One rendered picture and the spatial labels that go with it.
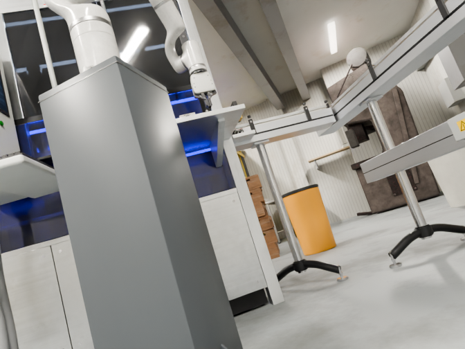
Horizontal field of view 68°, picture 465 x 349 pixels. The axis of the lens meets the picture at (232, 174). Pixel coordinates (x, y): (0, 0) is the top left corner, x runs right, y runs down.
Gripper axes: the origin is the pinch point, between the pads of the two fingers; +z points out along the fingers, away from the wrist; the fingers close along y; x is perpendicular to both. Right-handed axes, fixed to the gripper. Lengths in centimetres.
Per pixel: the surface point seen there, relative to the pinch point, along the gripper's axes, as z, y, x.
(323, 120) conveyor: 12, -73, -34
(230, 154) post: 20.2, -8.4, -23.1
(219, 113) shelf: 12.3, 0.9, 16.7
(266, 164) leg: 28, -31, -38
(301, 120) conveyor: 8, -59, -34
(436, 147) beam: 51, -84, 24
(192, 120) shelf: 12.3, 12.4, 16.6
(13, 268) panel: 46, 101, -23
